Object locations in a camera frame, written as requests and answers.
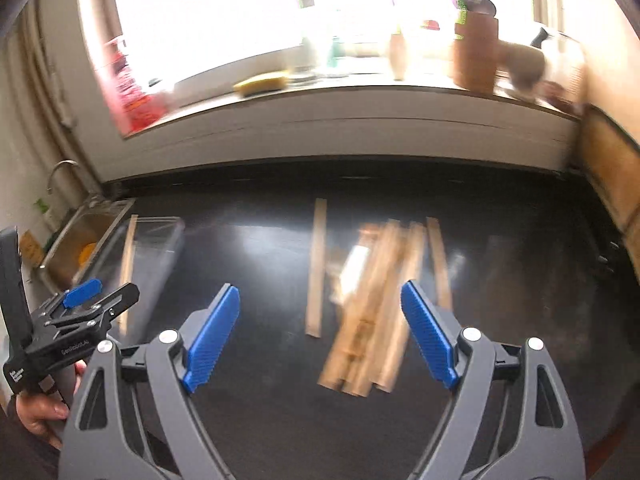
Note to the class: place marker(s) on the white small bottle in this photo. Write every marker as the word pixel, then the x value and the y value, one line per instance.
pixel 397 53

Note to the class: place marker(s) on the lone chopstick on counter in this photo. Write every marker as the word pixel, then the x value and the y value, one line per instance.
pixel 316 270
pixel 441 277

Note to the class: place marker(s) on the white mortar bowl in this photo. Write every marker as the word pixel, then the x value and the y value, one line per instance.
pixel 524 66

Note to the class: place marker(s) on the wooden cutting board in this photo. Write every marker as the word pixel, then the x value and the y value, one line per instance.
pixel 609 158

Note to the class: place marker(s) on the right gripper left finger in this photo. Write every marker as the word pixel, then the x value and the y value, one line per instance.
pixel 133 416

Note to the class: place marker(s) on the lone right chopstick on counter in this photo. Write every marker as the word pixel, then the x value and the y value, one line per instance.
pixel 441 277

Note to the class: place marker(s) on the chopstick pile on counter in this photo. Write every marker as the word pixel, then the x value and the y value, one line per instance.
pixel 373 333

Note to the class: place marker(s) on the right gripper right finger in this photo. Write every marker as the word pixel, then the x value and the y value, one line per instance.
pixel 509 415

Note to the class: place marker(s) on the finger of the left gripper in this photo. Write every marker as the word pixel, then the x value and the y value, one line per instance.
pixel 82 293
pixel 120 300

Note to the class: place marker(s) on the steel kitchen sink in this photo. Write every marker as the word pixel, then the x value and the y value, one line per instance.
pixel 94 221

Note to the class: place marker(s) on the left hand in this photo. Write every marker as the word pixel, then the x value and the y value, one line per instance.
pixel 37 412

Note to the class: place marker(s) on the yellow sponge by sink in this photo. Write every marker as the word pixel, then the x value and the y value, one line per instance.
pixel 31 250

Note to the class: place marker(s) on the lone left chopstick on counter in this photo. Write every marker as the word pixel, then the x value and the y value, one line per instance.
pixel 316 270

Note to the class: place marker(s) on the clear plastic container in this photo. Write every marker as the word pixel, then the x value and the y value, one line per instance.
pixel 157 243

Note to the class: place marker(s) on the yellow sponge on sill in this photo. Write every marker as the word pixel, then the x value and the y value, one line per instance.
pixel 262 83

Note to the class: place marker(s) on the red snack bag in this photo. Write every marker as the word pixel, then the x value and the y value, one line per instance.
pixel 135 105

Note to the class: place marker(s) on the orange bowl in sink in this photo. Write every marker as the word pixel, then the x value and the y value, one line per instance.
pixel 86 253

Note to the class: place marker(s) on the brown ceramic jar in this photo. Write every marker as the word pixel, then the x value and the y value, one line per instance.
pixel 475 52

